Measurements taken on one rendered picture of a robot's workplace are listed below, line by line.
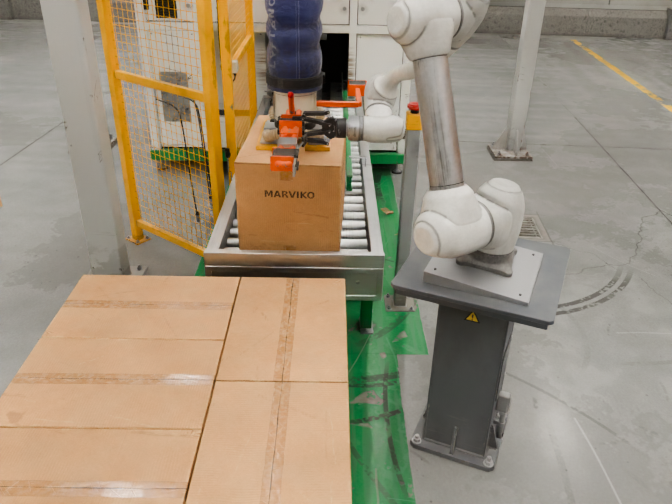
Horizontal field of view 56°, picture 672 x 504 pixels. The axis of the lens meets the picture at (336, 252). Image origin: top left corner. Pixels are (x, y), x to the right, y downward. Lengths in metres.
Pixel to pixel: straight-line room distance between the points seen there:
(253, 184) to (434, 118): 0.84
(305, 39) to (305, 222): 0.68
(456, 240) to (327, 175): 0.70
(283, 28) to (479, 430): 1.63
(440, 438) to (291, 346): 0.74
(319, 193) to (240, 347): 0.68
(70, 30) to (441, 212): 1.89
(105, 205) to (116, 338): 1.24
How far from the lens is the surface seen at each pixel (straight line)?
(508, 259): 2.11
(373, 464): 2.45
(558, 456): 2.62
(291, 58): 2.48
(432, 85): 1.86
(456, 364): 2.27
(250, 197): 2.44
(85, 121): 3.19
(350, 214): 2.91
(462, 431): 2.45
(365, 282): 2.51
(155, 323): 2.23
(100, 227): 3.39
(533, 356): 3.07
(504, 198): 1.98
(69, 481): 1.77
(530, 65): 5.29
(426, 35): 1.85
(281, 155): 2.02
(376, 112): 2.36
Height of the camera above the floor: 1.80
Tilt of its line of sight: 29 degrees down
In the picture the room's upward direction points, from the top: 1 degrees clockwise
